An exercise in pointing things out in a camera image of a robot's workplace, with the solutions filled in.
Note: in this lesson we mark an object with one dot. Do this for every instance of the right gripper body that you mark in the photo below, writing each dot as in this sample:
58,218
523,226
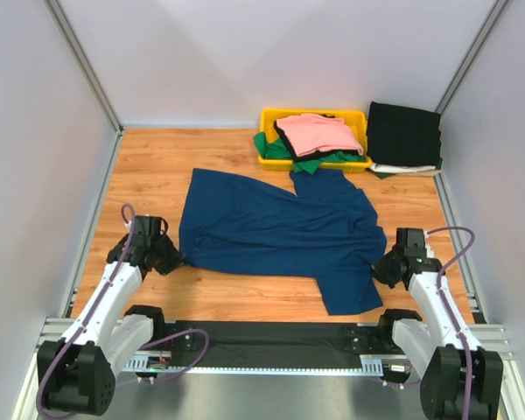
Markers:
392,256

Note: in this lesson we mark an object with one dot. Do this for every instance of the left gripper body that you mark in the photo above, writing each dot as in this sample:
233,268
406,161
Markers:
164,248

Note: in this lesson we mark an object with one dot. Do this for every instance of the navy blue t shirt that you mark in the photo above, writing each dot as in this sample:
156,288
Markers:
325,229

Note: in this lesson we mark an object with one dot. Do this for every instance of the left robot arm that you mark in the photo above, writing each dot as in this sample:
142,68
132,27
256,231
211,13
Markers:
77,373

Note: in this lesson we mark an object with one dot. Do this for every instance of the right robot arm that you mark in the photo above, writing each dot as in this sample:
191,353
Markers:
459,378

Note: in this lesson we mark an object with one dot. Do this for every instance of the white folded t shirt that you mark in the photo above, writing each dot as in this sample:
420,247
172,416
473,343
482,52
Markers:
392,169

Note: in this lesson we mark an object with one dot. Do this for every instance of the black folded t shirt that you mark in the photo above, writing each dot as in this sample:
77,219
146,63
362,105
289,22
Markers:
403,136

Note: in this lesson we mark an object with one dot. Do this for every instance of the yellow plastic bin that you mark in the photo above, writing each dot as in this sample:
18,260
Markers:
355,120

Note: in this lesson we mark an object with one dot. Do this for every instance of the green t shirt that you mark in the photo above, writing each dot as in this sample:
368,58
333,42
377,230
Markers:
279,151

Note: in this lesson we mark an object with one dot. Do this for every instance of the pink t shirt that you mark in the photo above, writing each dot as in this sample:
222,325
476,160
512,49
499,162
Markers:
319,135

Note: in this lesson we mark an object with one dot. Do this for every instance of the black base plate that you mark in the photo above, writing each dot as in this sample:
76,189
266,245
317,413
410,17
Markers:
236,344

